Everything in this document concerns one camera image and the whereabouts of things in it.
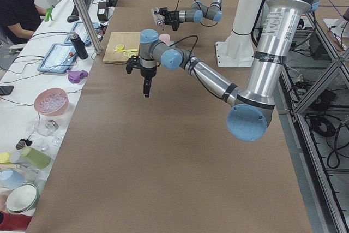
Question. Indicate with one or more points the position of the black water bottle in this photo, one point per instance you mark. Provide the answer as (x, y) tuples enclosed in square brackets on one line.
[(78, 44)]

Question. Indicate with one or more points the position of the black computer mouse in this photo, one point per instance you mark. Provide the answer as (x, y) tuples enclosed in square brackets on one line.
[(72, 18)]

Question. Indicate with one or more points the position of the aluminium frame post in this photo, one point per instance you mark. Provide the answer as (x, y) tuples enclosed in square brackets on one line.
[(84, 15)]

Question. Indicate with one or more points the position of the clear glass cup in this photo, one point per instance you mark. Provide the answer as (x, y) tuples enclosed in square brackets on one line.
[(45, 127)]

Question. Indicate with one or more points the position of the seated person black shirt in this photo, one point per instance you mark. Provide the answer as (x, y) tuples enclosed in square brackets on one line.
[(20, 19)]

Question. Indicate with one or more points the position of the green clamp tool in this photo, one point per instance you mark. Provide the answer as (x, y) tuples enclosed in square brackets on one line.
[(48, 15)]

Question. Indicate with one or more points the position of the black smartphone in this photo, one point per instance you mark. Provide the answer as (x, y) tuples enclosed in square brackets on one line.
[(6, 90)]

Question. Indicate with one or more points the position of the purple cloth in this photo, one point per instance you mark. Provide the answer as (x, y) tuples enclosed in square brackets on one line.
[(75, 76)]

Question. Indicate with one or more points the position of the lower blue teach pendant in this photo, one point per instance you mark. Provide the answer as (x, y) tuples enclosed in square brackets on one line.
[(58, 59)]

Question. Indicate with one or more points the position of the pink bowl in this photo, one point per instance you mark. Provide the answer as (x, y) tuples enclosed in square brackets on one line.
[(51, 102)]

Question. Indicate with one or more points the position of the wooden cutting board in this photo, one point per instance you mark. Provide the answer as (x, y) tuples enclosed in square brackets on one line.
[(131, 40)]

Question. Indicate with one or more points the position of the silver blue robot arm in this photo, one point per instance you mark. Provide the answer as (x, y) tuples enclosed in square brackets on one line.
[(261, 37), (195, 14)]

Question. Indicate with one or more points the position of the pink plastic cup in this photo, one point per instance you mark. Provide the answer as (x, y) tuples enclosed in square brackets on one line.
[(166, 38)]

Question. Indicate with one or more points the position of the light blue cup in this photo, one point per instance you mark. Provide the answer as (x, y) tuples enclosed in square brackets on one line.
[(12, 179)]

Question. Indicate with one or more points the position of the clear glass sauce bottle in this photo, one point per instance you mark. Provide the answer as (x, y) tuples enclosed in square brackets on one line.
[(158, 19)]

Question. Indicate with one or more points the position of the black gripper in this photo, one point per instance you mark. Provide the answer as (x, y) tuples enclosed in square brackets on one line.
[(174, 15), (147, 72)]

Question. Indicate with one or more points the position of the black gripper camera mount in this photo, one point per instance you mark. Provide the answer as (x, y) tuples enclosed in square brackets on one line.
[(132, 63)]

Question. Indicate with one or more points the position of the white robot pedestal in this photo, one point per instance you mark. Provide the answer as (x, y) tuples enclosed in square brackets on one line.
[(237, 50)]

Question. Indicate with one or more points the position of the yellow lemon slices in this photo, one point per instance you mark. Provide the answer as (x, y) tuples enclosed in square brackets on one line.
[(123, 52)]

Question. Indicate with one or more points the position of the green cup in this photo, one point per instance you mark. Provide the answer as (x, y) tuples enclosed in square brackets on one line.
[(35, 158)]

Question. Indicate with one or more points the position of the yellow cup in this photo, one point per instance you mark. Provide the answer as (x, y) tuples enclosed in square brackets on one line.
[(5, 158)]

